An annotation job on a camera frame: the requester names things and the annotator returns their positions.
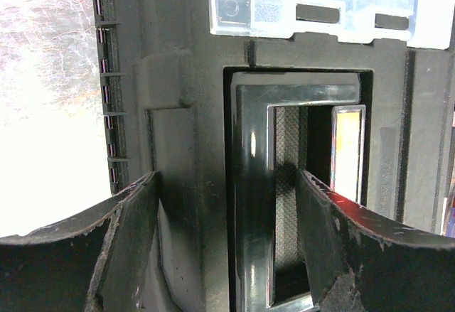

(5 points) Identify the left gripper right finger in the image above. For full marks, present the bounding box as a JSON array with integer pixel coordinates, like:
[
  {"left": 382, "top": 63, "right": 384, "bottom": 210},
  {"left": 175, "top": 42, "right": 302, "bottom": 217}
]
[{"left": 296, "top": 171, "right": 454, "bottom": 311}]

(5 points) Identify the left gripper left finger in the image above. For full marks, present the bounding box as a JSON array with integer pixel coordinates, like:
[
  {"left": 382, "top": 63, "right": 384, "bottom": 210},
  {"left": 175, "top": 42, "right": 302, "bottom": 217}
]
[{"left": 1, "top": 173, "right": 159, "bottom": 311}]

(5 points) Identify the black plastic toolbox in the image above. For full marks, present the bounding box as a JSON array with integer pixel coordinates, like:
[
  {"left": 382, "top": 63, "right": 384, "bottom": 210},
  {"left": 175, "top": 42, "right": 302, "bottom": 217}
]
[{"left": 93, "top": 0, "right": 454, "bottom": 311}]

